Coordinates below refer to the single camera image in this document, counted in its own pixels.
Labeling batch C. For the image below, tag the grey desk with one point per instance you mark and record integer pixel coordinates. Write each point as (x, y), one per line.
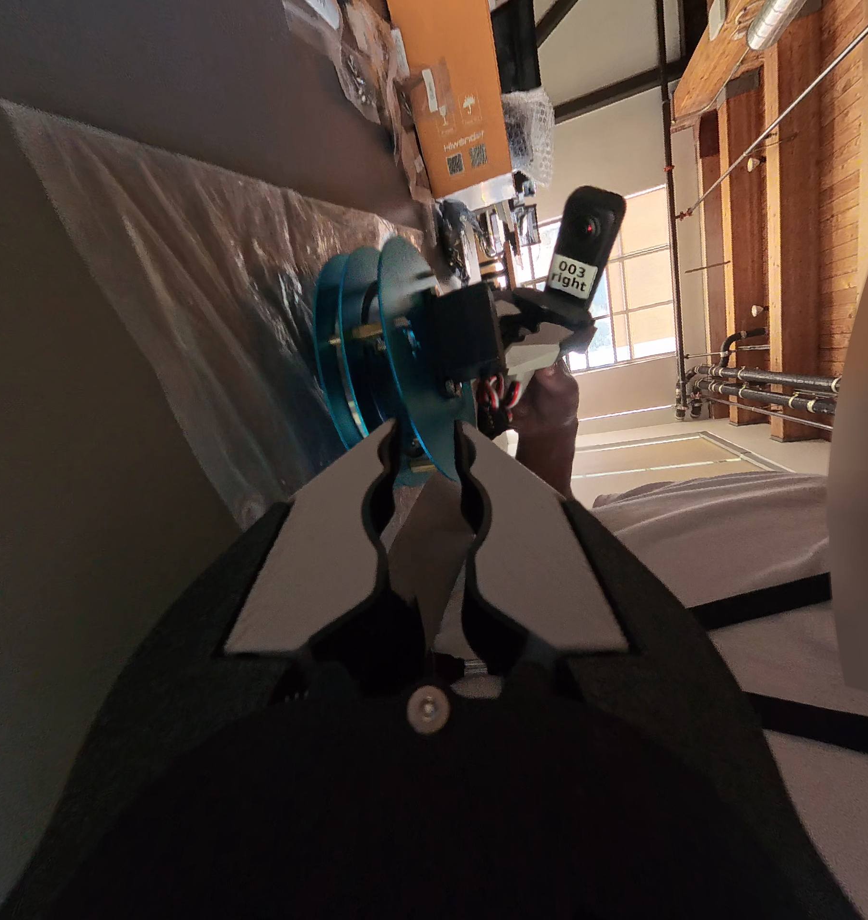
(82, 503)

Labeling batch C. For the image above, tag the person's right hand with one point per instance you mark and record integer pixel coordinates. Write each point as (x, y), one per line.
(549, 402)

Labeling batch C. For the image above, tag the silver ventilation duct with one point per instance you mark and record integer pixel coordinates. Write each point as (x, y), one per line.
(775, 21)

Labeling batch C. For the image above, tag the orange cardboard box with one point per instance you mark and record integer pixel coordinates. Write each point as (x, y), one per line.
(455, 72)

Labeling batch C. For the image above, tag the pile of small screw bags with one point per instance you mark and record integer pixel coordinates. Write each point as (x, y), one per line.
(362, 72)

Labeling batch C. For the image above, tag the blue round metal base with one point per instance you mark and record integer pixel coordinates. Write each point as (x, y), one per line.
(340, 345)

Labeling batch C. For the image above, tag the silver antistatic bag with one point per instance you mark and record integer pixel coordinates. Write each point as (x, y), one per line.
(452, 237)

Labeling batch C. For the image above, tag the teal disc with servo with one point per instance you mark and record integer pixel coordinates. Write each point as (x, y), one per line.
(405, 287)

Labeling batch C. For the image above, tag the black ceiling pipe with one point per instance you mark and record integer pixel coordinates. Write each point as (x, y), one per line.
(764, 377)
(764, 399)

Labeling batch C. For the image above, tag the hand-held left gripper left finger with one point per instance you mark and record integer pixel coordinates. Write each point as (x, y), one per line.
(312, 575)

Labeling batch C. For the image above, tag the large clear plastic bag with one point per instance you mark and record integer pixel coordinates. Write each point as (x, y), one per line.
(154, 287)

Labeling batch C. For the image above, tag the person's right forearm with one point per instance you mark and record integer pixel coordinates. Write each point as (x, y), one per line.
(549, 474)

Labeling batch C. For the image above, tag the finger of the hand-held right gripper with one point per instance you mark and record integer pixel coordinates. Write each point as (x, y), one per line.
(538, 356)
(520, 316)

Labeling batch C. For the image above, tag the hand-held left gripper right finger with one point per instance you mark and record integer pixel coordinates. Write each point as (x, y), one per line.
(556, 575)

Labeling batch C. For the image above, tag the bubble wrap bundle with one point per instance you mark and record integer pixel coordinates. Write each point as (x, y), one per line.
(531, 136)

